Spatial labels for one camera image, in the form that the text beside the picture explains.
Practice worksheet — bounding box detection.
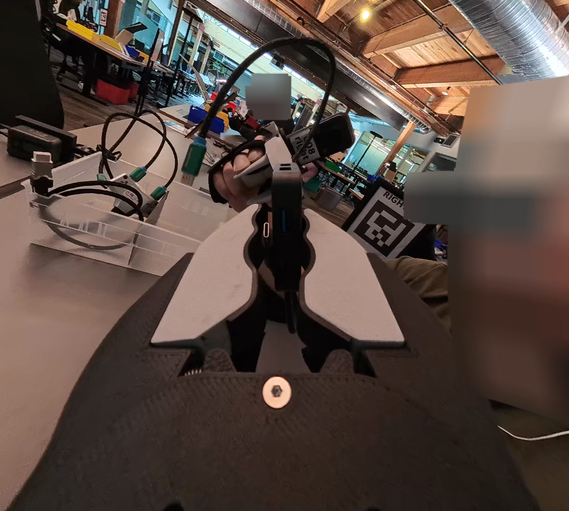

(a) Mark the yellow parts bin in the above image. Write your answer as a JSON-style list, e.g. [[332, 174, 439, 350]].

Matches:
[[66, 19, 100, 41], [99, 34, 130, 53]]

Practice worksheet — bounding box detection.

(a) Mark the black cable with teal plugs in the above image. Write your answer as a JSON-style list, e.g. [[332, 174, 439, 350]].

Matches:
[[97, 111, 179, 205]]

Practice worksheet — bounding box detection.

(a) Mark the black port hub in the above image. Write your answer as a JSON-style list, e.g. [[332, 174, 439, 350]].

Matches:
[[267, 164, 305, 334]]

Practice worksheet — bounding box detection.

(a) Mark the grey metal bucket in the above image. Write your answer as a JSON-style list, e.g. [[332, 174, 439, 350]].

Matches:
[[318, 186, 349, 211]]

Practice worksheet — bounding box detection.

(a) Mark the thin white cable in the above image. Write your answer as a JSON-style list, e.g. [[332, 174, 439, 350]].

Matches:
[[497, 424, 569, 441]]

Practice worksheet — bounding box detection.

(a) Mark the black braided hdmi cable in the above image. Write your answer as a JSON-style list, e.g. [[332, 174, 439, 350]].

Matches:
[[180, 37, 336, 186]]

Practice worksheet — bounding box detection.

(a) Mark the person's right hand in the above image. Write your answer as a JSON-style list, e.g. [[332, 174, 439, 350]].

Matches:
[[218, 144, 273, 214]]

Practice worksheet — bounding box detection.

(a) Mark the red crate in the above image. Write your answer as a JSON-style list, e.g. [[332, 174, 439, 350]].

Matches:
[[95, 79, 132, 104]]

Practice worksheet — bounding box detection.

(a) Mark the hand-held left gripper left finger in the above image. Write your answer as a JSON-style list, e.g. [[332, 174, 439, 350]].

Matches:
[[151, 203, 263, 348]]

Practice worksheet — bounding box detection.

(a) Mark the cable with silver connector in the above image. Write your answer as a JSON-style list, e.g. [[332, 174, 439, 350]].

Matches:
[[111, 166, 149, 218]]

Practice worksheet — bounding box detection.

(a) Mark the black and white tag board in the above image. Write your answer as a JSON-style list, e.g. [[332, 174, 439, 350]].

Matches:
[[344, 184, 438, 260]]

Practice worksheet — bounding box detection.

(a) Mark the black cable with grey plug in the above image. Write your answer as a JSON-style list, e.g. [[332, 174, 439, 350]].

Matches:
[[29, 151, 145, 251]]

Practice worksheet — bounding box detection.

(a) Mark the black chair back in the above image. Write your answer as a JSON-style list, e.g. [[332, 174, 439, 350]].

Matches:
[[0, 0, 65, 129]]

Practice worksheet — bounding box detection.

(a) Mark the person's olive garment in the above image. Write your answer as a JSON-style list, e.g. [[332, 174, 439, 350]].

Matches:
[[384, 255, 450, 329]]

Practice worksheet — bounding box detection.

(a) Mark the clear plastic bin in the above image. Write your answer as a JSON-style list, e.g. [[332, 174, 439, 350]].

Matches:
[[29, 151, 236, 276]]

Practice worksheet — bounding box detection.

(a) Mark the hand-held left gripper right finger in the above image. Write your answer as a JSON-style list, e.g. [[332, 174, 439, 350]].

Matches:
[[299, 208, 406, 345]]

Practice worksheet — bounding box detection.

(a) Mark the blue parts bin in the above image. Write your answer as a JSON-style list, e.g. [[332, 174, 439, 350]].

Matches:
[[188, 104, 232, 133]]

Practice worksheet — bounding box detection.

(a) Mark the black power adapter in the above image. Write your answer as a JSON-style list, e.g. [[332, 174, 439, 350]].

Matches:
[[7, 115, 78, 161]]

